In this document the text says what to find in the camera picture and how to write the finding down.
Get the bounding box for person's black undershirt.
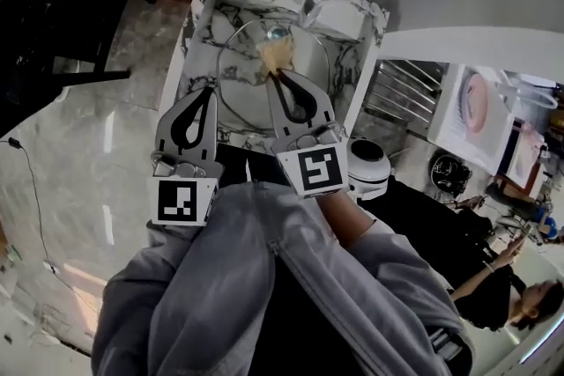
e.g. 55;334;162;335
257;253;358;376

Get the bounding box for yellow sponge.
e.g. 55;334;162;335
256;33;295;74

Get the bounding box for person's grey zip hoodie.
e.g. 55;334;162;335
90;180;475;376

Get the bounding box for white sink table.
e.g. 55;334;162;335
426;62;530;177

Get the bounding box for black floor cable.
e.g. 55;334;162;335
0;136;96;309

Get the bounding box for person's dark trousers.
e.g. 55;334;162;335
215;143;294;188

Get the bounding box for black table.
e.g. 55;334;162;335
0;0;146;137

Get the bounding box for white perforated panel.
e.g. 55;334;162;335
0;276;96;376

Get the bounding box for person's right forearm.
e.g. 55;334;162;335
315;188;397;274

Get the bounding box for black printed bag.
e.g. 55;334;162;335
430;148;472;195

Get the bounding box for pink round basin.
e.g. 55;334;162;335
457;72;490;133

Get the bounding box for person's left forearm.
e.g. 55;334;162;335
145;222;212;278

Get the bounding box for grey webbing strap buckle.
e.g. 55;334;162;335
429;325;472;371

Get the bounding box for metal rack shelf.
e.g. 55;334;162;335
363;59;450;137

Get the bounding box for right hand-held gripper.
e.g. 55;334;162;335
264;70;353;200

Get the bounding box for white curved faucet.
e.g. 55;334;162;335
497;70;559;111

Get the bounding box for glass lid with wooden handle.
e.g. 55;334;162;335
215;17;331;133

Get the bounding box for white round appliance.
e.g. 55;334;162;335
345;136;393;200

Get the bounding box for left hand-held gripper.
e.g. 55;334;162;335
147;85;226;229

